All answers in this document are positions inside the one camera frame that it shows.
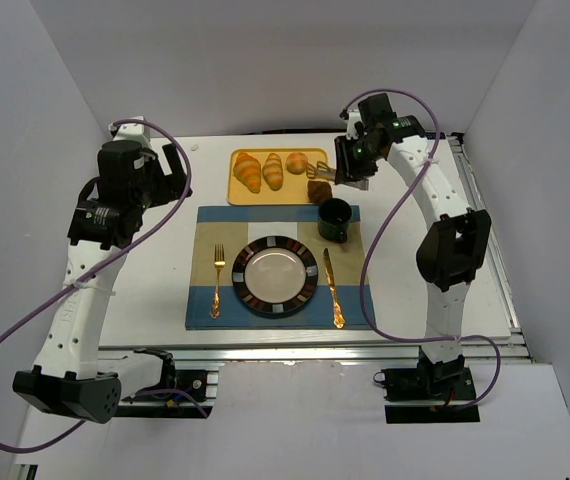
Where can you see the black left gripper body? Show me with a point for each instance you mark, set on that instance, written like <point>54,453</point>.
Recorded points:
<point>166,182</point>

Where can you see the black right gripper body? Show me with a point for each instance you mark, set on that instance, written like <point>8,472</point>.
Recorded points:
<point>343,163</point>

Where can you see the brown chocolate croissant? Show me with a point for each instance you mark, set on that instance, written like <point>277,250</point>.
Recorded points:
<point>319,191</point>

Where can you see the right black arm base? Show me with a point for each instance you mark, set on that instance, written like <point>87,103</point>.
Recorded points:
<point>441,393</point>

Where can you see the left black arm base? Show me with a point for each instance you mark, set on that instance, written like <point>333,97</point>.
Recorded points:
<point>193,397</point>

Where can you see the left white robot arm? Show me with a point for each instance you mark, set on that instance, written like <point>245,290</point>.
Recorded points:
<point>68,377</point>

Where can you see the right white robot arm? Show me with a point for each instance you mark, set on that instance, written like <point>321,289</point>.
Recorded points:
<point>455,244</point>

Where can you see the round orange bun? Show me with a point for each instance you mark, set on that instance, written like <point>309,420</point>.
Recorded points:
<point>297,162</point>

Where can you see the dark green mug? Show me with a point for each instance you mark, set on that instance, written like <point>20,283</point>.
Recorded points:
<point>333,220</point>

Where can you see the yellow plastic tray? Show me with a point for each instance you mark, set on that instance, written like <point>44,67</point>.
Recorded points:
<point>294,189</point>

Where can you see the small striped croissant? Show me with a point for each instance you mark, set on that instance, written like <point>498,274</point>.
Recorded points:
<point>272,171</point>

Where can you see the large striped croissant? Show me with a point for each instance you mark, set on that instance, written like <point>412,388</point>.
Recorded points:
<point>247,169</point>

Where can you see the blue beige checked placemat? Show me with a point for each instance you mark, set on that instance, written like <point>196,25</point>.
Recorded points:
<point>235,227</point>

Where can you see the gold fork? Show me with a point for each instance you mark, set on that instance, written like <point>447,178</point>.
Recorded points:
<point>219,265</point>

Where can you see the dark rimmed ceramic plate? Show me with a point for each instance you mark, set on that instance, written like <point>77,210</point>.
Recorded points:
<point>274,276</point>

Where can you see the gold knife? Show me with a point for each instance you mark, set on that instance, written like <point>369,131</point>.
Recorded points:
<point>338,317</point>

